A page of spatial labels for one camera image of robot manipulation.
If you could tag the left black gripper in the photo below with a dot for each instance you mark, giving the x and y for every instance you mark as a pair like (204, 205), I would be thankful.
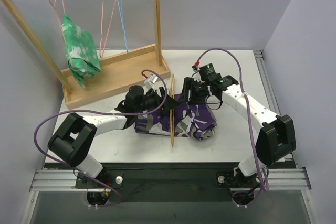
(161, 96)

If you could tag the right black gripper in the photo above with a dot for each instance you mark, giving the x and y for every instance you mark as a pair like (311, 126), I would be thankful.
(189, 87)

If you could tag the yellow plastic hanger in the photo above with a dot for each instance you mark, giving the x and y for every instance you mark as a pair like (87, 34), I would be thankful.
(172, 94)

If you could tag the purple camouflage trousers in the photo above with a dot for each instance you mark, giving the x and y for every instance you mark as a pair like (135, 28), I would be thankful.
(195, 121)

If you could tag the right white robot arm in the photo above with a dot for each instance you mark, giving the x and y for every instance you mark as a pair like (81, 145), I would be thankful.
(276, 133)

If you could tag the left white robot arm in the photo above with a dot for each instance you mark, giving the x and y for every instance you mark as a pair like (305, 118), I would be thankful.
(72, 140)

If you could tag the wooden clothes rack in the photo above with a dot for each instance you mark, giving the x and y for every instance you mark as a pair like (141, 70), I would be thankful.
(119, 72)

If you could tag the green patterned garment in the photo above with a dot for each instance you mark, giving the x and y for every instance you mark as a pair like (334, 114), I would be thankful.
(80, 51)

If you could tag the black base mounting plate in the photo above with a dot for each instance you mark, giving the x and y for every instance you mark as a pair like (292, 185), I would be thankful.
(169, 182)

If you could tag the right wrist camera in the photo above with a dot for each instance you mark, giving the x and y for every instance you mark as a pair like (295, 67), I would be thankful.
(207, 72)

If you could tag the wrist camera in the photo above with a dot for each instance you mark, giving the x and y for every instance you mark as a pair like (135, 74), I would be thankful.
(150, 82)
(207, 72)

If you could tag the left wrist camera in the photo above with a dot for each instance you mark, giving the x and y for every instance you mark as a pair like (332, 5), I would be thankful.
(150, 82)

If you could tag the blue wire hanger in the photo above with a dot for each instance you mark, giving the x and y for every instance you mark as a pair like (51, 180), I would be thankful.
(120, 8)

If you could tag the aluminium frame rail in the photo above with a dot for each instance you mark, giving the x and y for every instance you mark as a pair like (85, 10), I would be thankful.
(282, 176)

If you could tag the left pink wire hanger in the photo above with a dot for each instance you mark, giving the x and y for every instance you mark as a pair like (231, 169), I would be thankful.
(59, 6)

